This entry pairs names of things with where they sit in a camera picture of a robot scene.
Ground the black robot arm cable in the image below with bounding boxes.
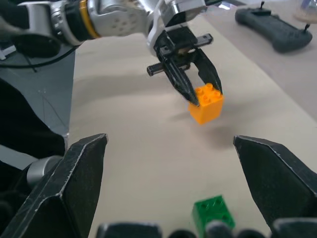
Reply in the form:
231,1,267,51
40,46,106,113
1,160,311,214
0,46,76,73

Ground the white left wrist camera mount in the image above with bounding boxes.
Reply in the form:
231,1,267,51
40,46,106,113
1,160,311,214
146,0,208,51

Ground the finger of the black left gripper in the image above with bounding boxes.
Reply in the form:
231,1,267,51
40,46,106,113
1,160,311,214
160,55,201,108
191,48,223,95

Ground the beige round object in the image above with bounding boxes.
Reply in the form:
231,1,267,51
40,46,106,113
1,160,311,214
293,0,317,23

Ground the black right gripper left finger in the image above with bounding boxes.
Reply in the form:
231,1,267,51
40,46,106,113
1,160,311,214
0,133,109,238

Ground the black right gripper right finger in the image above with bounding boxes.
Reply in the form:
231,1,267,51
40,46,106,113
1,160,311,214
232,135,317,231

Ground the black handheld remote controller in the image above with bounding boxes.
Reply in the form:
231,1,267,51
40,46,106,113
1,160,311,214
234,0,314,54

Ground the orange toy brick cube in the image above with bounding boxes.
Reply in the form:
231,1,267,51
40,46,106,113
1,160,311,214
187,83,224,126

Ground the black and silver robot torso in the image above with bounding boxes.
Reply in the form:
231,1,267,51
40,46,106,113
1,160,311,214
0,78,68,199

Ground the green toy brick cube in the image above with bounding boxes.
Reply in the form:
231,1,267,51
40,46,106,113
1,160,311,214
192,195,236,236

